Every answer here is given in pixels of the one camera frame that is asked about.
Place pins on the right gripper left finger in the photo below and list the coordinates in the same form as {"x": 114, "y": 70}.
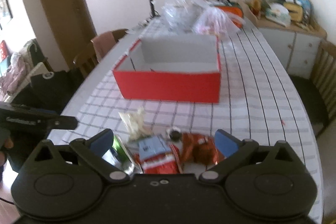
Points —
{"x": 91, "y": 151}

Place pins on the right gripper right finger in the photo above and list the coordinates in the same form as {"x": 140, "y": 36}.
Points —
{"x": 236, "y": 152}

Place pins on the green foil snack packet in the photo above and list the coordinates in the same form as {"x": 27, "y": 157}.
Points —
{"x": 119, "y": 156}

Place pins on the red foil snack bag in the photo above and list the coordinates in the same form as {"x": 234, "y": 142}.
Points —
{"x": 186, "y": 149}

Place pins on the cream white snack packet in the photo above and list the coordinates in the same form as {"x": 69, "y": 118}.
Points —
{"x": 135, "y": 126}

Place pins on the light blue snack packet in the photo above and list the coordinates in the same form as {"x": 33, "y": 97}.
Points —
{"x": 151, "y": 147}

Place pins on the plastic bag with pink snacks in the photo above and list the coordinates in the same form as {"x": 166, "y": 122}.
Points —
{"x": 216, "y": 22}

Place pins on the person's left hand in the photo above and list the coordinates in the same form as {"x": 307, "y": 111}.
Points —
{"x": 8, "y": 144}

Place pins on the checkered white tablecloth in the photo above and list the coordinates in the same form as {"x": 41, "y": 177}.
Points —
{"x": 257, "y": 100}

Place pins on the left wooden chair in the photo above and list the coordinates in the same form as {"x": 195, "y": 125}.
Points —
{"x": 86, "y": 60}

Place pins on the wooden chair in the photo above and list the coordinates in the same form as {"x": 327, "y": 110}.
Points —
{"x": 86, "y": 60}
{"x": 318, "y": 91}

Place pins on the red cardboard box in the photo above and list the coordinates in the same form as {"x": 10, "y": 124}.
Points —
{"x": 182, "y": 68}

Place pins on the right wooden chair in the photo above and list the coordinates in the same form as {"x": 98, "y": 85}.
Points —
{"x": 318, "y": 91}

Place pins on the pink cloth on chair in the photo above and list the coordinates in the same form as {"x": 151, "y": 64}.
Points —
{"x": 102, "y": 44}

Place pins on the white drawer cabinet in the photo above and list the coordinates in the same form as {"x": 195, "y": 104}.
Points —
{"x": 295, "y": 47}

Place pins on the wooden door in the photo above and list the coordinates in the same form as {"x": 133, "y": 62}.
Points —
{"x": 71, "y": 24}

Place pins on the orange green box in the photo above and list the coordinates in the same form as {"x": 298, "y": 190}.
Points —
{"x": 235, "y": 13}

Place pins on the large clear plastic bag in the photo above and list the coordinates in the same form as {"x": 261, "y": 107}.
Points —
{"x": 181, "y": 15}

